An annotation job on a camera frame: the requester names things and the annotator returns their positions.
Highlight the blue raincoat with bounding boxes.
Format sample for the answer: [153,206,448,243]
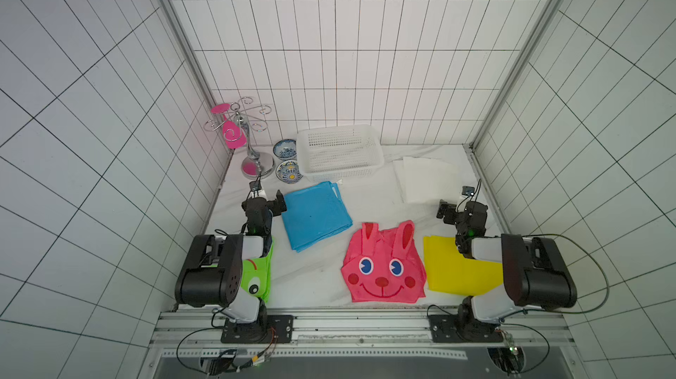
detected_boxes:
[282,181,353,252]

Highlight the white plastic basket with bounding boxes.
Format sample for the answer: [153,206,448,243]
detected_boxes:
[296,125,385,183]

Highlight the pink bunny raincoat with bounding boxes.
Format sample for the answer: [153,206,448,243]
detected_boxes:
[341,221,427,304]

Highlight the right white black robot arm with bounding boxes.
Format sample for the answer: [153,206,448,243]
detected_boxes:
[437,200,577,343]

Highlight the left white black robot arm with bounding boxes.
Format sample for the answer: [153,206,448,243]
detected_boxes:
[174,192,292,344]

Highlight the white folded raincoat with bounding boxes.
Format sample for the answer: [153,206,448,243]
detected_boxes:
[394,157,463,204]

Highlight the yellow folded raincoat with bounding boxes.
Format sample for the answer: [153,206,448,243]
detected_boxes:
[424,236,503,296]

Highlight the green frog folded raincoat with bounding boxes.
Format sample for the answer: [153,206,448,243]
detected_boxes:
[240,245,274,303]

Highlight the blue white bowl lower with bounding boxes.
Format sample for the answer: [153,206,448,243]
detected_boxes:
[276,159,303,184]

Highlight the blue white bowl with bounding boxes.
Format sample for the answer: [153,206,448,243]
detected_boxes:
[273,139,297,161]
[276,159,303,184]

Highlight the silver glass holder stand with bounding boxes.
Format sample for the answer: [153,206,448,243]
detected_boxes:
[204,97,274,179]

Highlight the blue white bowl upper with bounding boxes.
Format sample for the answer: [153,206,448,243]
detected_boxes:
[273,139,297,161]

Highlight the pink wine glass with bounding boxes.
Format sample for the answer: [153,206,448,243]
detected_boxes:
[211,104,246,150]

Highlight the right base wiring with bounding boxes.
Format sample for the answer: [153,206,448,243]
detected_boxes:
[488,323,551,375]

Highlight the base wiring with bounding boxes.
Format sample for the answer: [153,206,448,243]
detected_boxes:
[488,323,551,375]
[175,325,278,377]

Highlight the left base wiring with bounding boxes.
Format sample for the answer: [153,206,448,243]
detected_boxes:
[175,325,278,377]

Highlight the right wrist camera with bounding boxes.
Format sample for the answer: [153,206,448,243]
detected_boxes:
[461,185,475,197]

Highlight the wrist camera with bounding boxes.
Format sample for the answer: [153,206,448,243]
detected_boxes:
[249,178,262,194]
[461,185,475,197]

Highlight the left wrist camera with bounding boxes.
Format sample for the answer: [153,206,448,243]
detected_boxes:
[249,178,262,194]

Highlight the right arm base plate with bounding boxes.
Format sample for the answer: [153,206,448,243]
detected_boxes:
[428,314,503,344]

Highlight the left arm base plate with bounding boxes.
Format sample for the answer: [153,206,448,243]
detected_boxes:
[221,315,295,345]

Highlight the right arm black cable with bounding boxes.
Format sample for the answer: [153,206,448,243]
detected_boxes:
[506,233,611,316]

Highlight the aluminium mounting rail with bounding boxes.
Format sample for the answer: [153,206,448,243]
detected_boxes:
[151,307,573,355]

